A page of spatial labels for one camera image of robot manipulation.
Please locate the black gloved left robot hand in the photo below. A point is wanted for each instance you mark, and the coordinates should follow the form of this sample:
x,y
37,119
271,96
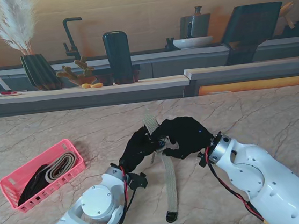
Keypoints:
x,y
137,148

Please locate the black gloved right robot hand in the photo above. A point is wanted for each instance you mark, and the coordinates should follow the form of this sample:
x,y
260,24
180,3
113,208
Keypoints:
x,y
187,137

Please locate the pale grey braided belt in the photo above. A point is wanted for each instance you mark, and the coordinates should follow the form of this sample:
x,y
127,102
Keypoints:
x,y
170,180

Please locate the pink plastic storage basket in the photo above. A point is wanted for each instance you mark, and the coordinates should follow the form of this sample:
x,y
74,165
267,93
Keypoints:
x,y
70,148

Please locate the tan braided belt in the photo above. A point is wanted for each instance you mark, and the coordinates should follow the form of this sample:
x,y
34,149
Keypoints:
x,y
61,165

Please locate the dark brown braided belt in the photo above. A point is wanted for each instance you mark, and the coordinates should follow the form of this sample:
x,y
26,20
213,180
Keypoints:
x,y
31,187

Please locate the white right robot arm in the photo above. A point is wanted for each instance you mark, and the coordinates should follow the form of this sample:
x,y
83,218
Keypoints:
x,y
262,175

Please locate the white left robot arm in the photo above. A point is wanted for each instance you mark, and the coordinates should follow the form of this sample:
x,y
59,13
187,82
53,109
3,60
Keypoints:
x,y
95,207

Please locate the printed kitchen scene backdrop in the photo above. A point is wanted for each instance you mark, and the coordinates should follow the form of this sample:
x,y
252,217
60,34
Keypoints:
x,y
136,0

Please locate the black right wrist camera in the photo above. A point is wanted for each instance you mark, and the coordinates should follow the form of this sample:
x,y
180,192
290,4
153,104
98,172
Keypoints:
x,y
203,158

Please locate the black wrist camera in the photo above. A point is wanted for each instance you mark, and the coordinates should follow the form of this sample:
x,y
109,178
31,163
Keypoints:
x,y
203,158
138,180

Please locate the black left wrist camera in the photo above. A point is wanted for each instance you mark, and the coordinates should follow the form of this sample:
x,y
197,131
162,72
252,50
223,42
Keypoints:
x,y
138,180

